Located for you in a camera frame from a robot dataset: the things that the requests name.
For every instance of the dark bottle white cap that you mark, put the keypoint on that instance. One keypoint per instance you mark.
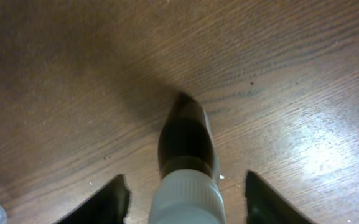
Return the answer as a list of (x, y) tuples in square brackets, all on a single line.
[(188, 167)]

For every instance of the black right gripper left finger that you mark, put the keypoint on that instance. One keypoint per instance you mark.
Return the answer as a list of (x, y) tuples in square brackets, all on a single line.
[(108, 205)]

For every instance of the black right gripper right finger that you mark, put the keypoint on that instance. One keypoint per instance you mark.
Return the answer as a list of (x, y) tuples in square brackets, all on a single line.
[(265, 205)]

